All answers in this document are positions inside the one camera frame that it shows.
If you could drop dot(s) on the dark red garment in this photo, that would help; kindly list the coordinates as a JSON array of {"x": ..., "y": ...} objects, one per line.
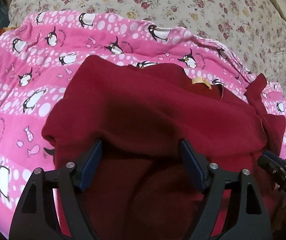
[{"x": 141, "y": 189}]

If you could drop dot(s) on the floral beige bedsheet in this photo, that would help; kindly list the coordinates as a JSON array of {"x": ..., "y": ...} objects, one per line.
[{"x": 253, "y": 29}]

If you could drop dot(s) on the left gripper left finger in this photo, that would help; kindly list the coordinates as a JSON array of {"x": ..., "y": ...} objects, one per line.
[{"x": 35, "y": 216}]

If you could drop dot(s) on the pink penguin blanket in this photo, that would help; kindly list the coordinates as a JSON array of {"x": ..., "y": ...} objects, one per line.
[{"x": 39, "y": 59}]

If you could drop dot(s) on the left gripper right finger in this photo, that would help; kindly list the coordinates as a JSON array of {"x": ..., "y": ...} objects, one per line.
[{"x": 232, "y": 206}]

